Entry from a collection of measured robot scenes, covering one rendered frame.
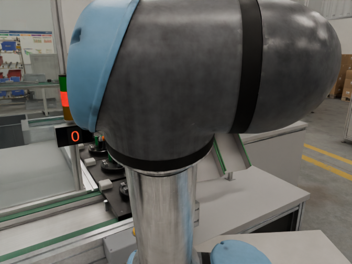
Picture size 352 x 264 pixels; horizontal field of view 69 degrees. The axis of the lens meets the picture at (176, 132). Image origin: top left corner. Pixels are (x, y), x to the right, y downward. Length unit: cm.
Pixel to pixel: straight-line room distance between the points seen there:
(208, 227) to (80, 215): 48
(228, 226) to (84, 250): 52
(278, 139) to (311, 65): 215
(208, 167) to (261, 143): 113
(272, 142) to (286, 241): 135
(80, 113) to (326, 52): 19
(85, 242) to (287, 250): 65
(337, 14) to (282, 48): 1068
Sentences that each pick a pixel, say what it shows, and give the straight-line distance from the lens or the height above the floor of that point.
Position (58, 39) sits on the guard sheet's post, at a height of 153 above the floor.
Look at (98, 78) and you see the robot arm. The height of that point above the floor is 148.
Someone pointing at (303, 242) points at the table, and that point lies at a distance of 107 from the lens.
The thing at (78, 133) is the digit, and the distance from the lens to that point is 99.
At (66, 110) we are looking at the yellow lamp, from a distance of 97.
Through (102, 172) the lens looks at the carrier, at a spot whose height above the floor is 97.
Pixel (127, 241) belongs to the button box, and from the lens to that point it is 84.
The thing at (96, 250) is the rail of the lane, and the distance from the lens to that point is 89.
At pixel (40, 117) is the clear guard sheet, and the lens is 102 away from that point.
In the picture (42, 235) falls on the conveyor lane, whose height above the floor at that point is 92.
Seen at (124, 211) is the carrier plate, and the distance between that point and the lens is 94.
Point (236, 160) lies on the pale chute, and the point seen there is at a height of 102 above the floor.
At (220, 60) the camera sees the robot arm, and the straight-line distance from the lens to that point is 19.
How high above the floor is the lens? 150
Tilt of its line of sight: 18 degrees down
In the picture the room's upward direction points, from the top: straight up
